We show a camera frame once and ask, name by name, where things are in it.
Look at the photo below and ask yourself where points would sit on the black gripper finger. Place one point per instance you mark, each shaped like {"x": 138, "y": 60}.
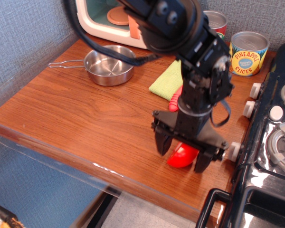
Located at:
{"x": 163, "y": 142}
{"x": 203, "y": 161}

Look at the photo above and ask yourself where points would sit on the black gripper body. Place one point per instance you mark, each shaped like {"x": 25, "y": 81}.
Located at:
{"x": 193, "y": 129}

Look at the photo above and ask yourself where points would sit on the red toy tomato half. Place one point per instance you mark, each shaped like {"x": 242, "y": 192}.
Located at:
{"x": 182, "y": 156}

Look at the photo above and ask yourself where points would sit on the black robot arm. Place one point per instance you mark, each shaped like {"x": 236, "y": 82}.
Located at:
{"x": 180, "y": 28}

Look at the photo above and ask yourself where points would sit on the grey stove knob bottom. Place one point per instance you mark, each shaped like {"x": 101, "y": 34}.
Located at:
{"x": 234, "y": 151}

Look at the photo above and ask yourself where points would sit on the grey stove knob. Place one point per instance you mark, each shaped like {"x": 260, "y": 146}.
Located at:
{"x": 234, "y": 151}
{"x": 248, "y": 109}
{"x": 255, "y": 89}

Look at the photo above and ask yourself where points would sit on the tomato sauce toy can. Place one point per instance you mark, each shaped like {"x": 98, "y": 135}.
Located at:
{"x": 217, "y": 22}

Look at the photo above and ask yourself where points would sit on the green cloth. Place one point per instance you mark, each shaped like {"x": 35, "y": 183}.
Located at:
{"x": 168, "y": 82}

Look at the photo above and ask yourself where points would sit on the grey stove knob middle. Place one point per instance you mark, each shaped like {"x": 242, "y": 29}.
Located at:
{"x": 248, "y": 109}

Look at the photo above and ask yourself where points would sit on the black toy stove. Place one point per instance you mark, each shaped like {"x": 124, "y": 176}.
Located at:
{"x": 257, "y": 197}

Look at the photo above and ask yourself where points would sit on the grey stove knob top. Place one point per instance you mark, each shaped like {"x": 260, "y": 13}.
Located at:
{"x": 255, "y": 89}

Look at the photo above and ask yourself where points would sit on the pineapple slices toy can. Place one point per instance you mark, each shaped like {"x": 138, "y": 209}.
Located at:
{"x": 248, "y": 51}

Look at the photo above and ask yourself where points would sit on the small steel pan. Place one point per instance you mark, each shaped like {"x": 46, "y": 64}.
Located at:
{"x": 102, "y": 69}

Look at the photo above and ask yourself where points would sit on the orange microwave turntable plate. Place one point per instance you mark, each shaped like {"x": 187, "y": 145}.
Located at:
{"x": 117, "y": 16}

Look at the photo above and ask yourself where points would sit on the toy microwave teal and white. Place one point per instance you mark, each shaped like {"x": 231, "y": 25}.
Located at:
{"x": 92, "y": 15}

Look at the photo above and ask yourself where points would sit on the spoon with red handle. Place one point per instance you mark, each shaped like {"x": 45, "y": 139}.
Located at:
{"x": 173, "y": 104}

